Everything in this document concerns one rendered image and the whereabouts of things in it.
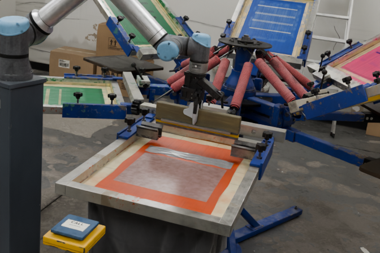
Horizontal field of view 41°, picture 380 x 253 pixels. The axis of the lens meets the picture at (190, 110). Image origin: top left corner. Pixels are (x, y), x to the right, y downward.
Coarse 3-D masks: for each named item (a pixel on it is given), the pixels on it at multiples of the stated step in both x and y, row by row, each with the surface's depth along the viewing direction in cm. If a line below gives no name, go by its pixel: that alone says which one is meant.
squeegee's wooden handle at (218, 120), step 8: (160, 104) 210; (168, 104) 209; (176, 104) 209; (160, 112) 211; (168, 112) 210; (176, 112) 209; (200, 112) 205; (208, 112) 204; (216, 112) 204; (176, 120) 210; (184, 120) 208; (200, 120) 206; (208, 120) 205; (216, 120) 204; (224, 120) 203; (232, 120) 202; (240, 120) 202; (216, 128) 205; (224, 128) 204; (232, 128) 203
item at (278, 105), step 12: (204, 96) 282; (264, 96) 290; (276, 96) 291; (240, 108) 257; (252, 108) 279; (264, 108) 273; (276, 108) 260; (288, 108) 263; (276, 120) 261; (288, 120) 260
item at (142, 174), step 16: (160, 144) 216; (176, 144) 218; (192, 144) 220; (128, 160) 196; (144, 160) 197; (160, 160) 199; (176, 160) 200; (112, 176) 180; (128, 176) 182; (144, 176) 183; (160, 176) 185; (128, 192) 170; (144, 192) 171
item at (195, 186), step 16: (192, 160) 202; (240, 160) 208; (176, 176) 186; (192, 176) 188; (208, 176) 189; (224, 176) 191; (160, 192) 172; (176, 192) 174; (192, 192) 175; (208, 192) 176; (192, 208) 164; (208, 208) 165
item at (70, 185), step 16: (176, 128) 229; (112, 144) 201; (128, 144) 209; (224, 144) 224; (96, 160) 184; (64, 176) 168; (80, 176) 172; (256, 176) 189; (64, 192) 163; (80, 192) 161; (96, 192) 160; (112, 192) 161; (240, 192) 171; (128, 208) 158; (144, 208) 156; (160, 208) 154; (176, 208) 155; (240, 208) 162; (192, 224) 152; (208, 224) 151; (224, 224) 149
